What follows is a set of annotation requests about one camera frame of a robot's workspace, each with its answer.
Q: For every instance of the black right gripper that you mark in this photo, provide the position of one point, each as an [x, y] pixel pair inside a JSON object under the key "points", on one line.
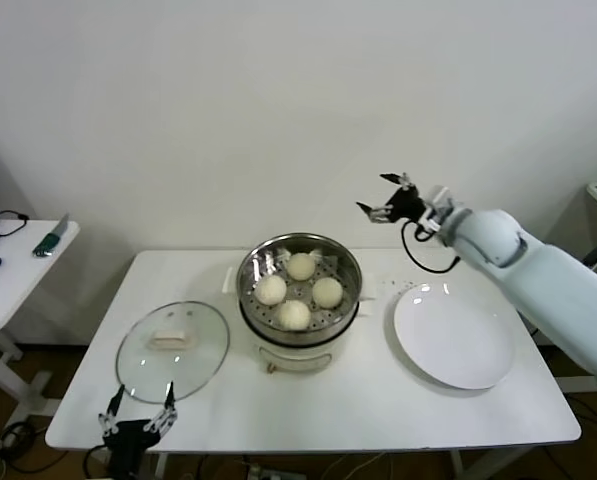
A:
{"points": [[406, 204]]}

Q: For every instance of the white side table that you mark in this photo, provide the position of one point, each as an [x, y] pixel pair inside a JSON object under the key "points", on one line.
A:
{"points": [[23, 280]]}

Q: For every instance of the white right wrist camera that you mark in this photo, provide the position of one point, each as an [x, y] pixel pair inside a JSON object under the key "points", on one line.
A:
{"points": [[440, 196]]}

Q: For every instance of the white electric cooker base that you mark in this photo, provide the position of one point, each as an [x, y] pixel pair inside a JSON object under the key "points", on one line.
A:
{"points": [[298, 359]]}

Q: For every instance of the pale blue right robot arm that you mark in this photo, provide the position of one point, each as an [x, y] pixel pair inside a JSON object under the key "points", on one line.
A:
{"points": [[528, 270]]}

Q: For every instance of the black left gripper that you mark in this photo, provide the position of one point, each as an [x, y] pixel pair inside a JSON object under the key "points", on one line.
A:
{"points": [[128, 437]]}

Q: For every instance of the white steamed baozi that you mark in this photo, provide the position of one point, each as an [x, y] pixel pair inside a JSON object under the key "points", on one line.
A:
{"points": [[300, 266], [294, 316], [271, 290], [326, 292]]}

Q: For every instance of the white floor power strip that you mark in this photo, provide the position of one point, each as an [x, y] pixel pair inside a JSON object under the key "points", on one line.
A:
{"points": [[265, 472]]}

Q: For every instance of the perforated stainless steel steamer basket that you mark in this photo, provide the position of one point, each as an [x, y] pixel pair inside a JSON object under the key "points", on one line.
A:
{"points": [[350, 280]]}

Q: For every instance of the white round plate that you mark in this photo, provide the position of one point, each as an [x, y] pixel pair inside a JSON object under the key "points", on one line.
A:
{"points": [[448, 335]]}

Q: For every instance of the glass pot lid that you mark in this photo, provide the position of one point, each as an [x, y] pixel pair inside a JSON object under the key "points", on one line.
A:
{"points": [[170, 340]]}

